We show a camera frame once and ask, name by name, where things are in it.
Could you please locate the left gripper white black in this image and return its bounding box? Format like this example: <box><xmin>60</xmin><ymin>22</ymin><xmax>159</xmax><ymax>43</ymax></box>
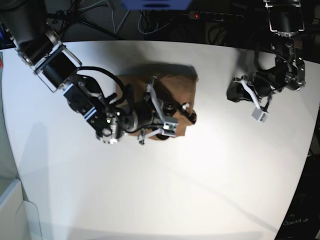
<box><xmin>226</xmin><ymin>75</ymin><xmax>273</xmax><ymax>110</ymax></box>

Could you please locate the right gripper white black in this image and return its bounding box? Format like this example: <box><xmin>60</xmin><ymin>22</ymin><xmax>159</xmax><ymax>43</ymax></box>
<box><xmin>134</xmin><ymin>76</ymin><xmax>197</xmax><ymax>145</ymax></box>

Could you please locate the brown t-shirt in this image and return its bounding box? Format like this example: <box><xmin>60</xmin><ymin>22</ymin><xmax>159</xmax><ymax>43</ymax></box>
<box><xmin>117</xmin><ymin>63</ymin><xmax>199</xmax><ymax>141</ymax></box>

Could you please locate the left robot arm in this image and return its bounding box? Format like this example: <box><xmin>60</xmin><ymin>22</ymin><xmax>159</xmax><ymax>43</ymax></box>
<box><xmin>226</xmin><ymin>0</ymin><xmax>306</xmax><ymax>112</ymax></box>

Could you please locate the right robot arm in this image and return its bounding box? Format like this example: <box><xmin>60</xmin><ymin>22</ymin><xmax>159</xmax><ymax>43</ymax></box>
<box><xmin>0</xmin><ymin>0</ymin><xmax>198</xmax><ymax>145</ymax></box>

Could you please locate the white power strip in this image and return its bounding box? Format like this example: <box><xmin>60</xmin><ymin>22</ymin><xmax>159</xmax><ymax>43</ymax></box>
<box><xmin>188</xmin><ymin>11</ymin><xmax>245</xmax><ymax>23</ymax></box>

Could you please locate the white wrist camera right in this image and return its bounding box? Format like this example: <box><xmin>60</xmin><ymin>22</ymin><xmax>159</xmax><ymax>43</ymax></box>
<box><xmin>161</xmin><ymin>119</ymin><xmax>179</xmax><ymax>137</ymax></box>

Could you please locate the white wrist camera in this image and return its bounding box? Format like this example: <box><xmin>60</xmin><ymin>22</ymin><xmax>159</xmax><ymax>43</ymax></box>
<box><xmin>251</xmin><ymin>107</ymin><xmax>269</xmax><ymax>123</ymax></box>
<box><xmin>161</xmin><ymin>119</ymin><xmax>179</xmax><ymax>137</ymax></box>

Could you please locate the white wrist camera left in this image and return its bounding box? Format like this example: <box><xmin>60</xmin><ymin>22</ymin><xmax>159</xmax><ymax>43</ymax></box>
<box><xmin>251</xmin><ymin>107</ymin><xmax>269</xmax><ymax>123</ymax></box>

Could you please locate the grey cable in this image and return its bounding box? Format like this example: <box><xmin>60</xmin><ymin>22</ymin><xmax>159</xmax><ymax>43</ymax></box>
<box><xmin>94</xmin><ymin>0</ymin><xmax>133</xmax><ymax>35</ymax></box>

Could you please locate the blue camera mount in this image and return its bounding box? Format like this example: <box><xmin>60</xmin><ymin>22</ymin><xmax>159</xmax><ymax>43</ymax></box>
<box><xmin>121</xmin><ymin>0</ymin><xmax>192</xmax><ymax>11</ymax></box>

